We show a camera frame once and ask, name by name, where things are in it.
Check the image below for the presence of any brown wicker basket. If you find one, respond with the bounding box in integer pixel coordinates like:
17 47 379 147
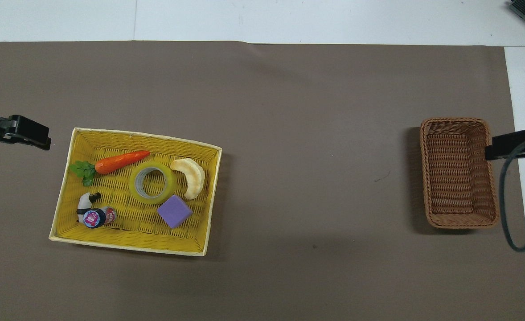
420 117 500 229

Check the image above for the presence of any peeled toy banana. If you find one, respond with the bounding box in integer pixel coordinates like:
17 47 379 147
170 158 205 200

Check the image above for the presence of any yellow-green tape roll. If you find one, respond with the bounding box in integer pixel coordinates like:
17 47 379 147
129 161 177 205

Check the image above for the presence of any black and white animal figure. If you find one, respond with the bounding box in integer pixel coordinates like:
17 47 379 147
76 192 102 223

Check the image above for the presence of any yellow woven basket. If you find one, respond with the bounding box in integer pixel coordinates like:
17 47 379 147
49 128 222 257

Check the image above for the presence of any purple cube block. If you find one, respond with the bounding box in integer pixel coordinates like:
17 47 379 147
157 195 193 229

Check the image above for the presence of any small bottle with printed label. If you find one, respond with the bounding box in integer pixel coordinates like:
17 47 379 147
83 206 117 229

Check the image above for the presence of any black cable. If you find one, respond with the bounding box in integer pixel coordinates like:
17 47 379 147
500 132 525 252

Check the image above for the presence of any orange toy carrot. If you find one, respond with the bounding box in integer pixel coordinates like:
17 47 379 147
70 151 151 187

